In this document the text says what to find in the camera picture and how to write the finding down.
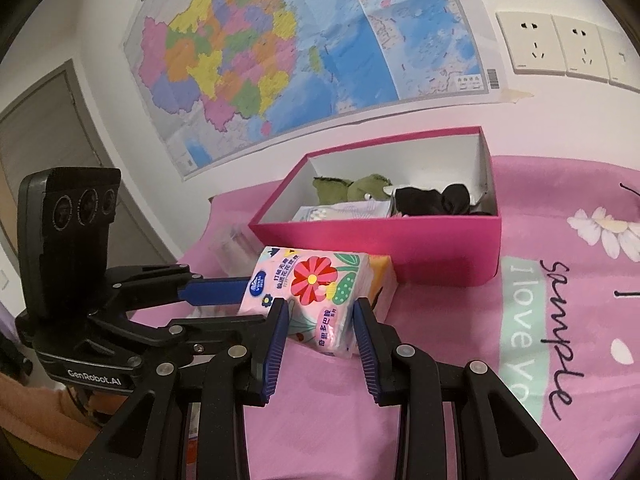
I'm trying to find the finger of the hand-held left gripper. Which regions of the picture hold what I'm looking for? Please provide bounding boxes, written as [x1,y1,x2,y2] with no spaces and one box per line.
[92,312,273,361]
[106,264,252,312]

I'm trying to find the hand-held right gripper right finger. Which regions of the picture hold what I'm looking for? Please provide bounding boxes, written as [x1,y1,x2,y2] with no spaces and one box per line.
[352,298,577,480]

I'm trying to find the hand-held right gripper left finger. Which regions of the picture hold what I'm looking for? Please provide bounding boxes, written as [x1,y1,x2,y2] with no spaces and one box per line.
[75,298,291,480]

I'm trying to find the floral tissue pack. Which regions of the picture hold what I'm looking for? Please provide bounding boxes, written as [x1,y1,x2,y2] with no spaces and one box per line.
[237,246,399,360]

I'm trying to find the pink cardboard box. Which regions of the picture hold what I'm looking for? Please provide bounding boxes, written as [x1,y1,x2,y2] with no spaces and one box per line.
[248,126,502,288]

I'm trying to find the person's left forearm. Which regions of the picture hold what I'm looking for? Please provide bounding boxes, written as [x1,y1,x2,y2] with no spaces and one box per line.
[0,372,132,448]

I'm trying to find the clear plastic container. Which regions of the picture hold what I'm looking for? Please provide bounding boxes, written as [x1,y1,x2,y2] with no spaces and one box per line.
[209,224,264,275]

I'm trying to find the pink printed blanket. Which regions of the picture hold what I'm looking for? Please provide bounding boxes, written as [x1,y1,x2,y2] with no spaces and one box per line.
[175,155,640,480]

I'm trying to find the grey door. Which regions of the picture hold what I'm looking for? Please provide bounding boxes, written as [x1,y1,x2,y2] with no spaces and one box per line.
[0,59,172,281]

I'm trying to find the white packet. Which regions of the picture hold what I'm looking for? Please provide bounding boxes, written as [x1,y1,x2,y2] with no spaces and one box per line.
[291,200,397,223]

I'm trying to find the green plush toy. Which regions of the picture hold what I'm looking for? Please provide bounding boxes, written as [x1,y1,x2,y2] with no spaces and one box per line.
[312,173,397,207]

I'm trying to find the black cloth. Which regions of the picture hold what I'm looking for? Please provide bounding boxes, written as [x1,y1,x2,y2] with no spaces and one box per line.
[394,183,494,218]

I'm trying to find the wall map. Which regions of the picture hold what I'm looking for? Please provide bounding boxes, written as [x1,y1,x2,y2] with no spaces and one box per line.
[122,0,502,182]

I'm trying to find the white wall outlet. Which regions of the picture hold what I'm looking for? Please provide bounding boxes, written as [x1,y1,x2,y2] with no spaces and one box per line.
[495,11,569,76]
[551,16,614,82]

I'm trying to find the white wall switch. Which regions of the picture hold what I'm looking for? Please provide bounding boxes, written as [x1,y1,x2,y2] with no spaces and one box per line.
[596,26,640,89]

